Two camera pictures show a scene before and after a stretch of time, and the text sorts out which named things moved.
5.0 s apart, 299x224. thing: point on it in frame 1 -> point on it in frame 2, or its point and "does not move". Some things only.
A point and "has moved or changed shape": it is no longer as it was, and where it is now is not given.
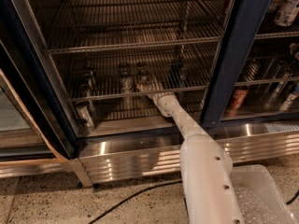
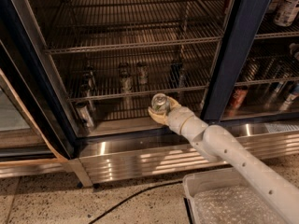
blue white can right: (287, 105) does not move
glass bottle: (145, 75) has moved or changed shape
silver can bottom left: (85, 115) does not move
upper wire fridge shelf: (113, 18) does not move
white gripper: (154, 93) -> (177, 118)
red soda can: (238, 97) does not move
